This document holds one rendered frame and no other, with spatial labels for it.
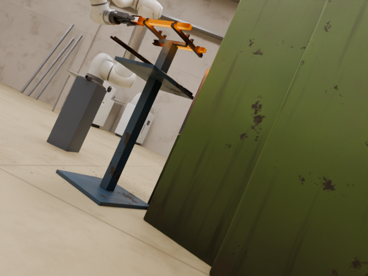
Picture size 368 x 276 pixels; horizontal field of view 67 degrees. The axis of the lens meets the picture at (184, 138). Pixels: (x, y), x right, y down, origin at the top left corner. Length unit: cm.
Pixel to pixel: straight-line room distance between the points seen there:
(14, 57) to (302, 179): 1118
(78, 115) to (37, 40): 907
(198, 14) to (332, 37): 879
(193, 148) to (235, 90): 33
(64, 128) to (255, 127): 168
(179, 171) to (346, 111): 73
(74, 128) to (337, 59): 193
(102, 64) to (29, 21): 948
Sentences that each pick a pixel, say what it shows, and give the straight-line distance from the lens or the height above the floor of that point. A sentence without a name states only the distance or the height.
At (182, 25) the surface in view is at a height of 96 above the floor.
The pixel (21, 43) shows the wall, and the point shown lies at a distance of 1173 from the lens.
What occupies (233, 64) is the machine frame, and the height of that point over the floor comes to 86.
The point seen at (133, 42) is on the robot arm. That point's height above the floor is 103.
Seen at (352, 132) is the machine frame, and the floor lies 67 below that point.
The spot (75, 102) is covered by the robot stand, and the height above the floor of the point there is 39.
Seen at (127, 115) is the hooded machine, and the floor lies 67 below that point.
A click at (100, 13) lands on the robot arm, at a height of 95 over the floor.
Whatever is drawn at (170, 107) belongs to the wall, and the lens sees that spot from 890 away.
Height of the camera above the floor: 39
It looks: 3 degrees up
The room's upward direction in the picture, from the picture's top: 24 degrees clockwise
